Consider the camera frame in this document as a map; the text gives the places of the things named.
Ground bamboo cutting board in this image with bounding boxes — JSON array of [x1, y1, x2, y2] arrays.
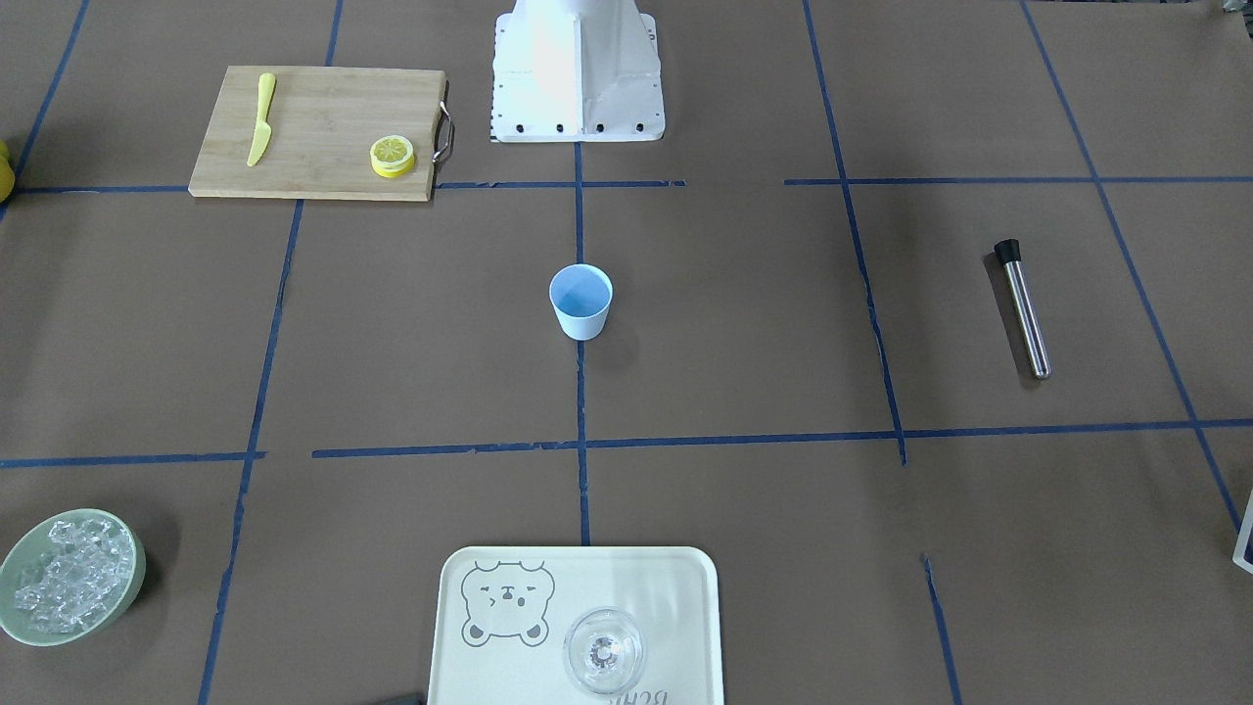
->
[[188, 66, 451, 204]]

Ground yellow lemon half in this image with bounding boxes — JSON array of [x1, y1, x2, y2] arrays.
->
[[370, 134, 416, 178]]

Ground green bowl of ice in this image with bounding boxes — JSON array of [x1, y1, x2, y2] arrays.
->
[[1, 508, 147, 647]]

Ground yellow plastic knife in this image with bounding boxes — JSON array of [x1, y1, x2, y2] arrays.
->
[[246, 71, 277, 167]]

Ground yellow lemons on table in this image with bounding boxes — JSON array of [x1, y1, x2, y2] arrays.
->
[[0, 140, 18, 204]]

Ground clear wine glass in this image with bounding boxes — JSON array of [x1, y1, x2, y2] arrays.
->
[[564, 606, 647, 697]]

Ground cream bear print tray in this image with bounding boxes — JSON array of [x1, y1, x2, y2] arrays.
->
[[426, 547, 725, 704]]

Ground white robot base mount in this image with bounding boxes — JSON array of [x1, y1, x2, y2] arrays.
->
[[489, 1, 667, 144]]

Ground light blue plastic cup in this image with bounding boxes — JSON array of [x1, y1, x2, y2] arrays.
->
[[548, 263, 614, 341]]

